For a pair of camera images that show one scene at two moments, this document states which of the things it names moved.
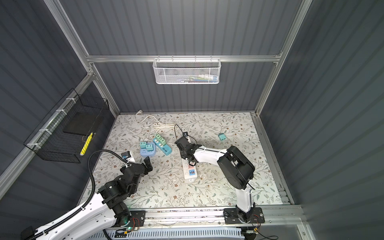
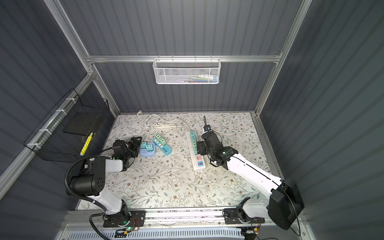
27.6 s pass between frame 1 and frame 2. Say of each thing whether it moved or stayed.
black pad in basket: stayed
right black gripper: moved
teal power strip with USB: stayed
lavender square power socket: stayed
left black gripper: moved
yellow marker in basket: stayed
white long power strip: moved
